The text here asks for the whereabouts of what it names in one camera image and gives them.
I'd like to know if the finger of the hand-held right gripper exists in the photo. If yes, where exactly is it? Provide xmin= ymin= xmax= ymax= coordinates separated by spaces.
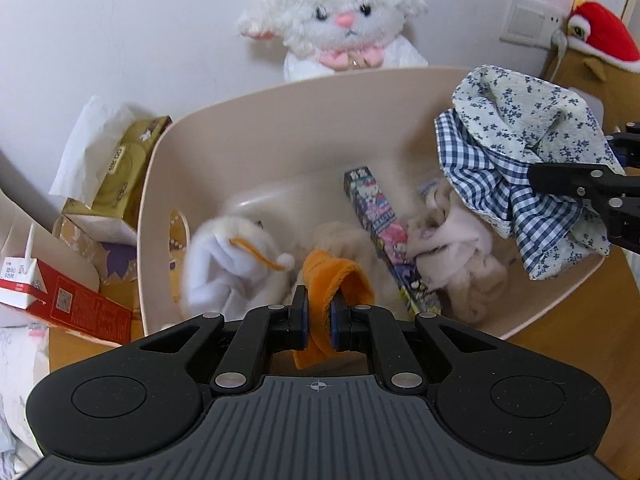
xmin=607 ymin=132 xmax=640 ymax=168
xmin=529 ymin=161 xmax=640 ymax=253

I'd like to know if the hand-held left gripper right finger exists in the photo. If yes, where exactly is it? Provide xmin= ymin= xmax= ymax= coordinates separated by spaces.
xmin=330 ymin=295 xmax=510 ymax=396

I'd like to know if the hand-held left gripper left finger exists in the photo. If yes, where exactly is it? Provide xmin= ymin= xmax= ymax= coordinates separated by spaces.
xmin=122 ymin=285 xmax=309 ymax=397

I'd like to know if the orange cloth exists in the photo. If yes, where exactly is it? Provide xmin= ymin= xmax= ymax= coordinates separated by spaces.
xmin=292 ymin=250 xmax=376 ymax=371

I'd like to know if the beige fluffy hat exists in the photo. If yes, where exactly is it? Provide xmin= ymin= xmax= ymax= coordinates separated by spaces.
xmin=295 ymin=220 xmax=386 ymax=311

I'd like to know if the floral and gingham cloth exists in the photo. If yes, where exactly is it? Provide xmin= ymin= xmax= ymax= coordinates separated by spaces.
xmin=434 ymin=64 xmax=613 ymax=281

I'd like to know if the white fluffy plush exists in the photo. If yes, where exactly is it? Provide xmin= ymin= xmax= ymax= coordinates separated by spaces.
xmin=179 ymin=212 xmax=296 ymax=318

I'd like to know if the long printed cartoon box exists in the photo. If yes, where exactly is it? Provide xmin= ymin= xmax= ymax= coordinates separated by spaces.
xmin=344 ymin=166 xmax=441 ymax=321

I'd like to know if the pale pink cloth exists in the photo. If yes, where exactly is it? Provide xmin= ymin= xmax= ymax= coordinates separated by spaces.
xmin=405 ymin=180 xmax=508 ymax=323

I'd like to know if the beige plastic storage bin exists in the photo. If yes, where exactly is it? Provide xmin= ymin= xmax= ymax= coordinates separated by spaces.
xmin=137 ymin=65 xmax=613 ymax=346

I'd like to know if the brown plush with red hat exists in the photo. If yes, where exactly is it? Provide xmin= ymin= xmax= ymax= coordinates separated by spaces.
xmin=542 ymin=0 xmax=640 ymax=133

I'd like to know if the wooden desk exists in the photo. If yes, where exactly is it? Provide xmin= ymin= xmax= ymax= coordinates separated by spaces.
xmin=47 ymin=247 xmax=640 ymax=480

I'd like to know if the red milk carton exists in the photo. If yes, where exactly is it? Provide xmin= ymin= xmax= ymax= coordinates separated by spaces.
xmin=0 ymin=222 xmax=135 ymax=347

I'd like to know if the gold tissue box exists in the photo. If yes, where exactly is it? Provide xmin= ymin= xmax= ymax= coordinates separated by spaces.
xmin=49 ymin=95 xmax=173 ymax=246

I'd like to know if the pale printed bedding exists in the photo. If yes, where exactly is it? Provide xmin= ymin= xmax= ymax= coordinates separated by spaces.
xmin=0 ymin=327 xmax=51 ymax=480

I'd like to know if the white wall socket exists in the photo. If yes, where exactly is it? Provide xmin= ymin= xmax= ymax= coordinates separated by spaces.
xmin=499 ymin=0 xmax=576 ymax=51

